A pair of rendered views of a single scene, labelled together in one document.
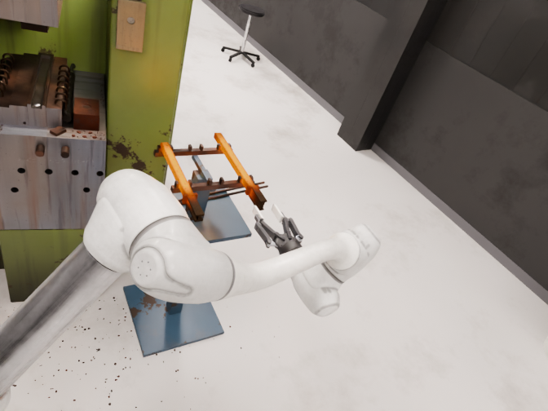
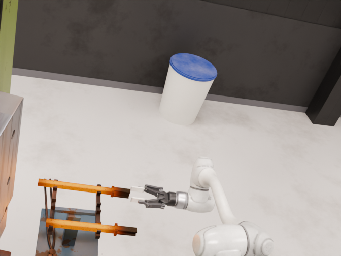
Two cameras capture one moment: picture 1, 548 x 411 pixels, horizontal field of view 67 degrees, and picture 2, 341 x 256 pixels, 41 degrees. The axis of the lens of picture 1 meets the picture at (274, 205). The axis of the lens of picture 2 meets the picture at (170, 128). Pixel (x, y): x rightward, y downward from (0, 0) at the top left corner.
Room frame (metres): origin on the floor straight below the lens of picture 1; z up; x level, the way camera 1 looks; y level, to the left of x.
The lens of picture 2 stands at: (0.41, 1.55, 2.53)
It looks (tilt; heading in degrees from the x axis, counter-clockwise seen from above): 34 degrees down; 293
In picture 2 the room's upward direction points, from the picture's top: 19 degrees clockwise
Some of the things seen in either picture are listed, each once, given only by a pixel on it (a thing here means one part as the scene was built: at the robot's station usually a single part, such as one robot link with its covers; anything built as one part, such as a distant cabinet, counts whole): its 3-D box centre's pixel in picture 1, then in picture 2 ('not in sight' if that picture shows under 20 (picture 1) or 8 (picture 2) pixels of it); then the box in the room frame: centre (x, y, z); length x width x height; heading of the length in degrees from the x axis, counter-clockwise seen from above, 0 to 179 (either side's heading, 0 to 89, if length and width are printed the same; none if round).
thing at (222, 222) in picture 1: (193, 216); (68, 242); (1.25, 0.29, 0.66); 0.40 x 0.30 x 0.02; 131
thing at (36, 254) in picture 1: (59, 223); not in sight; (1.33, 0.95, 0.23); 0.56 x 0.38 x 0.47; 31
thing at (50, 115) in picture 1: (34, 86); not in sight; (1.29, 1.00, 0.96); 0.42 x 0.20 x 0.09; 31
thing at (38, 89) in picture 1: (41, 78); not in sight; (1.31, 0.98, 0.99); 0.42 x 0.05 x 0.01; 31
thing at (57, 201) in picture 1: (55, 144); not in sight; (1.33, 0.95, 0.69); 0.56 x 0.38 x 0.45; 31
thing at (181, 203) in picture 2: not in sight; (179, 200); (0.93, -0.13, 0.93); 0.09 x 0.06 x 0.09; 130
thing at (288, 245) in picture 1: (288, 245); (166, 198); (0.98, -0.09, 0.93); 0.09 x 0.08 x 0.07; 40
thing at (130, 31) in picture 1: (130, 25); not in sight; (1.39, 0.68, 1.27); 0.09 x 0.02 x 0.17; 121
